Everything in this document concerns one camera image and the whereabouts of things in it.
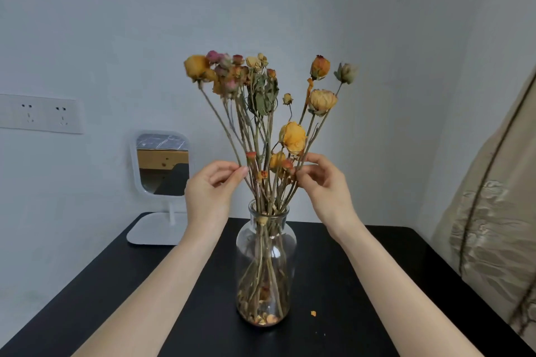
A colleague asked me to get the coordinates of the person's right hand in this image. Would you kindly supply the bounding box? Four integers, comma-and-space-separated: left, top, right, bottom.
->
295, 153, 361, 240

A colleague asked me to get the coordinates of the person's left hand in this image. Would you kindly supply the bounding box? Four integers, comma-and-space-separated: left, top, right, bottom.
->
184, 160, 250, 240

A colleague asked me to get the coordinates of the clear glass vase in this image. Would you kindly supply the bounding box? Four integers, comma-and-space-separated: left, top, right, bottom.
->
235, 200, 298, 327

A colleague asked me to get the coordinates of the tiny-bud thin dried flower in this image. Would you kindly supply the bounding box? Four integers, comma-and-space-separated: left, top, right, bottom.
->
246, 151, 265, 207

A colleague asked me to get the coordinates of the round yellow dried flower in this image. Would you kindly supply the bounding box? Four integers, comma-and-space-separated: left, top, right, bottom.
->
269, 151, 288, 211

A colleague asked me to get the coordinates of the peach pink-edged dried flower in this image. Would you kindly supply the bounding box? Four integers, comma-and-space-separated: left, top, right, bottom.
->
289, 89, 338, 202

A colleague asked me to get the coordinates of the person's left forearm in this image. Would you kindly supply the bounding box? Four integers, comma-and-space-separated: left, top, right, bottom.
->
71, 225, 217, 357

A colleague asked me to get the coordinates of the person's right forearm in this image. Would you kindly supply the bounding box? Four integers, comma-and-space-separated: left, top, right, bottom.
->
334, 218, 485, 357

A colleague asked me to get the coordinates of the pile of dried orange petals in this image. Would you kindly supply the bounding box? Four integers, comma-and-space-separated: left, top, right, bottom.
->
237, 285, 290, 326

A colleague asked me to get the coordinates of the white standing mirror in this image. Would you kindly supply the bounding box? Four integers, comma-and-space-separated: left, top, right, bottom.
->
126, 131, 192, 247

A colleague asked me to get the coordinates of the black table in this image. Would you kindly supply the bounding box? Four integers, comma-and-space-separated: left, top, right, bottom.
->
0, 212, 536, 357

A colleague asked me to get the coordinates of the beige embroidered curtain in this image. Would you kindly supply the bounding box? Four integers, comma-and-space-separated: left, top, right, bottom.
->
431, 67, 536, 349

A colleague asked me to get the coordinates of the white wall socket panel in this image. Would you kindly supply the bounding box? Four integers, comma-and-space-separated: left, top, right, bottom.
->
0, 94, 84, 135

